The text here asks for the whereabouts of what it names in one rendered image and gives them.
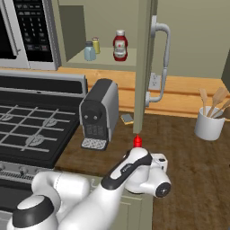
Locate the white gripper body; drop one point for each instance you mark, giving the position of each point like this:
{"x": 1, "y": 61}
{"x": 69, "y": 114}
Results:
{"x": 161, "y": 167}

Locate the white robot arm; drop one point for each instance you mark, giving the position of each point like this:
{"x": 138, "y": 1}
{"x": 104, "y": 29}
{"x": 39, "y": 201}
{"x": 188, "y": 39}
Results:
{"x": 90, "y": 200}

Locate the red condiment bottle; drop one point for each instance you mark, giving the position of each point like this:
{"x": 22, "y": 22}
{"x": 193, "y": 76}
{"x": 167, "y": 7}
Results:
{"x": 137, "y": 142}

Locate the olive green base cabinet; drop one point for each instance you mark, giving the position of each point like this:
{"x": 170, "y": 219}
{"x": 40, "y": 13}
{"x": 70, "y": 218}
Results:
{"x": 137, "y": 212}

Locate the olive green cabinet door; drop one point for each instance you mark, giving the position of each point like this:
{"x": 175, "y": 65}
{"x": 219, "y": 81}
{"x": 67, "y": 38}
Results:
{"x": 143, "y": 60}

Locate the red ketchup bottle white cap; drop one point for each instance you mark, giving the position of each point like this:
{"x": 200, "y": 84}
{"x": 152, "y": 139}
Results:
{"x": 120, "y": 48}

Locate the blue-grey shaker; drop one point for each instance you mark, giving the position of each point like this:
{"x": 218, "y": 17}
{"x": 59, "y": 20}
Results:
{"x": 89, "y": 53}

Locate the yellow shaker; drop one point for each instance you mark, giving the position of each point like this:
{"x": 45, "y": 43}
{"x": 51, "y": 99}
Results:
{"x": 96, "y": 46}

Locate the yellow grey sponge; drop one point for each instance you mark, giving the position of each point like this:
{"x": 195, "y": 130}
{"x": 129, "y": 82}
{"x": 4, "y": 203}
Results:
{"x": 127, "y": 119}

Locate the white utensil pot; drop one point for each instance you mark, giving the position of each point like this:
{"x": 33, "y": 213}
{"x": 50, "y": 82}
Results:
{"x": 209, "y": 127}

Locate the narrow wooden spatula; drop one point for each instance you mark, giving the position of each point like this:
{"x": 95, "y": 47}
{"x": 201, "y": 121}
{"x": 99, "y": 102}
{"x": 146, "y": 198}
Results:
{"x": 204, "y": 100}

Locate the grey black coffee machine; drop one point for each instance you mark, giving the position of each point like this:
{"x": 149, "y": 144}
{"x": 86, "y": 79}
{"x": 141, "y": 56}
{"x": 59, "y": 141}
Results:
{"x": 100, "y": 113}

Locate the wooden spoon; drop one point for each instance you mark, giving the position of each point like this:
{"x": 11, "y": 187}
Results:
{"x": 224, "y": 108}

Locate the wide wooden spatula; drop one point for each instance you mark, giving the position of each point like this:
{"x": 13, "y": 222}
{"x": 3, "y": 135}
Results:
{"x": 218, "y": 100}

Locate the black gas stove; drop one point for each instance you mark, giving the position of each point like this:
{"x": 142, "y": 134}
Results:
{"x": 33, "y": 125}

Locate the silver stove knob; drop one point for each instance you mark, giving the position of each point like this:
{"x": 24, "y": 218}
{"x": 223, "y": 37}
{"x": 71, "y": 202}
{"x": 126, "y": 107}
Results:
{"x": 22, "y": 171}
{"x": 1, "y": 166}

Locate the silver microwave oven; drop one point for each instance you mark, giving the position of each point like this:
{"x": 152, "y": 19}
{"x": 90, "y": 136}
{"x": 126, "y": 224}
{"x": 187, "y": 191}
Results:
{"x": 33, "y": 33}

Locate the white wall socket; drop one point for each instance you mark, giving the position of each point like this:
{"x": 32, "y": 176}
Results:
{"x": 155, "y": 81}

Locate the olive green closed wall cabinet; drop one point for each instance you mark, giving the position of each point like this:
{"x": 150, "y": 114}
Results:
{"x": 194, "y": 36}

